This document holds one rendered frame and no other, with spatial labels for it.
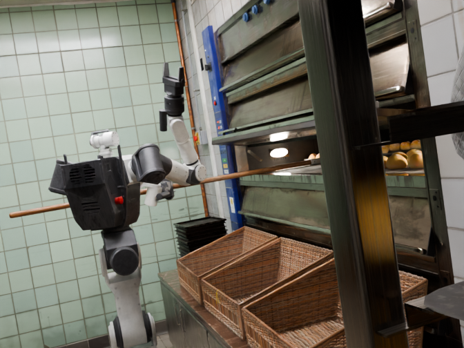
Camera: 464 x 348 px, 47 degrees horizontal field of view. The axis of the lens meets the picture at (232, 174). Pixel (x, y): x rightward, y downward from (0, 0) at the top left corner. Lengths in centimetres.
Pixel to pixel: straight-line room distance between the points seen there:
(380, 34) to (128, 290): 148
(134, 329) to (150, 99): 220
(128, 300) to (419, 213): 130
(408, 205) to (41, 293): 296
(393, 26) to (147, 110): 266
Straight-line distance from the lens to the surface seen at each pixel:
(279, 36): 264
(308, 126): 206
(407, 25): 178
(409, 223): 189
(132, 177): 229
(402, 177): 187
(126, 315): 245
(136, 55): 423
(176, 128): 234
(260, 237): 308
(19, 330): 425
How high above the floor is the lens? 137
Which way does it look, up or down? 3 degrees down
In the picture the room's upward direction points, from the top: 9 degrees counter-clockwise
